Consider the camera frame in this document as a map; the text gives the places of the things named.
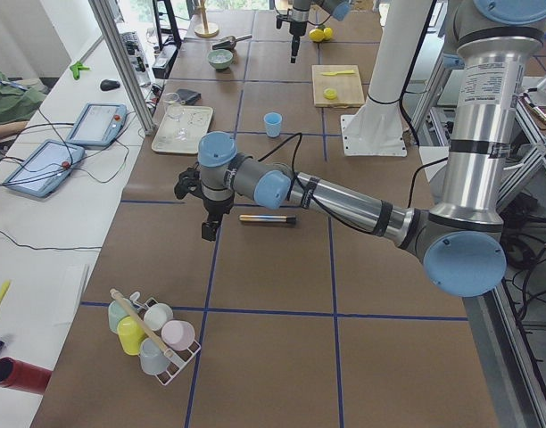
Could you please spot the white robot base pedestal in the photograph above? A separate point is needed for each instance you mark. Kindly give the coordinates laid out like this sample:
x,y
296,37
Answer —
x,y
376,128

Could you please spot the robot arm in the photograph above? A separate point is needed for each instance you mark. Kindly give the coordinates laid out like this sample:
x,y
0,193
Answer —
x,y
298,17
458,240

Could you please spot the steel ice scoop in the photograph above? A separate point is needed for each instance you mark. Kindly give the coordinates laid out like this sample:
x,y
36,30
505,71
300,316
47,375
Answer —
x,y
230,42

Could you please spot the green bowl of ice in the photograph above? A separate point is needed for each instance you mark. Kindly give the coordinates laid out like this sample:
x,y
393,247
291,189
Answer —
x,y
220,59

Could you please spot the grey cup on rack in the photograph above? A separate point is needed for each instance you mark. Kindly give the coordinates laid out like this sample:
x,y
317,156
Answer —
x,y
152,360

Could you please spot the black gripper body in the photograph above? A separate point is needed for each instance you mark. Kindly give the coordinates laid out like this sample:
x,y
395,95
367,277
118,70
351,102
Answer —
x,y
295,28
215,208

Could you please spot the wooden rack handle stick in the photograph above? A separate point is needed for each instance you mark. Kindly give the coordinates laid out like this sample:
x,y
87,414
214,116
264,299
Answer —
x,y
118,296

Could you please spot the yellow lemon half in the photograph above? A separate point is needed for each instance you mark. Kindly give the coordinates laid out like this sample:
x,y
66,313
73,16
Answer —
x,y
330,93

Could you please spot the yellow cup on rack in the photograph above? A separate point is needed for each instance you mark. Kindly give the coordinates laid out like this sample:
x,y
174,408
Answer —
x,y
131,335

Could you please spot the white wire cup rack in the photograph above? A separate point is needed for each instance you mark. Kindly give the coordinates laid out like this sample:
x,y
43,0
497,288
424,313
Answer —
x,y
179,359

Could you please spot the clear wine glass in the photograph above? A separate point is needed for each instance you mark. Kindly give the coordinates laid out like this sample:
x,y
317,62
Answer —
x,y
174,103

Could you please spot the black computer mouse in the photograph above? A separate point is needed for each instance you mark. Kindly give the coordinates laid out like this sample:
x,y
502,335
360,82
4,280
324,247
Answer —
x,y
109,85

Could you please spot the blue teach pendant far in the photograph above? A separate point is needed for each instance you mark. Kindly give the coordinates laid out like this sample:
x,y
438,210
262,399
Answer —
x,y
98,124

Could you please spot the red cylinder can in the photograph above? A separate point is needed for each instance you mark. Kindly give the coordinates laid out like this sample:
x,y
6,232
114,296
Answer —
x,y
22,376

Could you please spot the green cup on rack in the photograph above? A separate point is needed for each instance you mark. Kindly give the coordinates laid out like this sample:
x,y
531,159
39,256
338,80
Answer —
x,y
115,314

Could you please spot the light blue plastic cup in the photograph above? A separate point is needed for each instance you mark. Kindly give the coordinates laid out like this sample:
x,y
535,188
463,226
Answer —
x,y
273,124

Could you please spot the cream bear serving tray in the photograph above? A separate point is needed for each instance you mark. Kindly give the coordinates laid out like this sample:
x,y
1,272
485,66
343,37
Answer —
x,y
196,120

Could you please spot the wooden mug tree stand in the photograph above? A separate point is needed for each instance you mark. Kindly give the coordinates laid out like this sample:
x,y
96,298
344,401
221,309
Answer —
x,y
205,29

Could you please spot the blue teach pendant near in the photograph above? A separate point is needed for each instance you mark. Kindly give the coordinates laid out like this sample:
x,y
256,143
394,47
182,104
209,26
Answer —
x,y
45,169

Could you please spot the steel muddler black tip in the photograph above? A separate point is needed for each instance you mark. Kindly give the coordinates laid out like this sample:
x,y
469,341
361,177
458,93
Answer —
x,y
273,219

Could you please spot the blue teach pendant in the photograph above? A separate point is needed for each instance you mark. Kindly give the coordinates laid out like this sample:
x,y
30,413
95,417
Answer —
x,y
98,124
45,169

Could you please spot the white cup on rack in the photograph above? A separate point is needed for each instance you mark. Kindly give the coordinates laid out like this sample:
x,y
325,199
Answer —
x,y
157,316

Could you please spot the pink cup on rack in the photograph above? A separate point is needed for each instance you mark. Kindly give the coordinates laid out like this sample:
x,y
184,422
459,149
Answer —
x,y
178,334

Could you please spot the whole yellow lemon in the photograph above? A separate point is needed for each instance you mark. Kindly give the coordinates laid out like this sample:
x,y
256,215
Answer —
x,y
317,35

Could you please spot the bamboo cutting board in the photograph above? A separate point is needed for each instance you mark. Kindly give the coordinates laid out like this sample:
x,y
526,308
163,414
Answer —
x,y
348,87

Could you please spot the yellow plastic knife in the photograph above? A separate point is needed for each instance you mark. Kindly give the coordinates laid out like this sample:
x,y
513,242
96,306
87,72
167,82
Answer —
x,y
337,73

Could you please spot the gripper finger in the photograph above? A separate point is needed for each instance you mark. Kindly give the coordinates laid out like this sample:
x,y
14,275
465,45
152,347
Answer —
x,y
210,231

